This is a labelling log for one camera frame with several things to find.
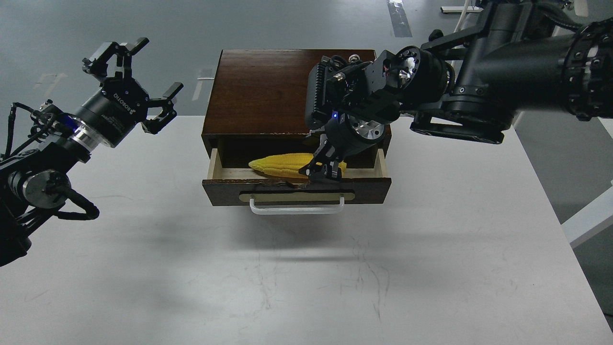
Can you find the yellow corn cob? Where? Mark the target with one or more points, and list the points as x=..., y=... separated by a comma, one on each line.
x=283, y=165

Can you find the grey office chair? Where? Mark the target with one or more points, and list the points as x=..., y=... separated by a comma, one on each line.
x=579, y=7

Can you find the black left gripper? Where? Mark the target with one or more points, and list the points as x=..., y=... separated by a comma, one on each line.
x=115, y=115

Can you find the white drawer handle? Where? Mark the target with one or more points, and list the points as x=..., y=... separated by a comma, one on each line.
x=298, y=210

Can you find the dark wooden drawer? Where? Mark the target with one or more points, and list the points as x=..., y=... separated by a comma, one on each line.
x=240, y=186

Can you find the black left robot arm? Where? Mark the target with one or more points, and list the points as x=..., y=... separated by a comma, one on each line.
x=43, y=144

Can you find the dark wooden cabinet box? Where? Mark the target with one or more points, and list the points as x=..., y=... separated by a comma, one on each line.
x=257, y=105

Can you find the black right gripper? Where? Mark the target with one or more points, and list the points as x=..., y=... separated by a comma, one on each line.
x=350, y=103

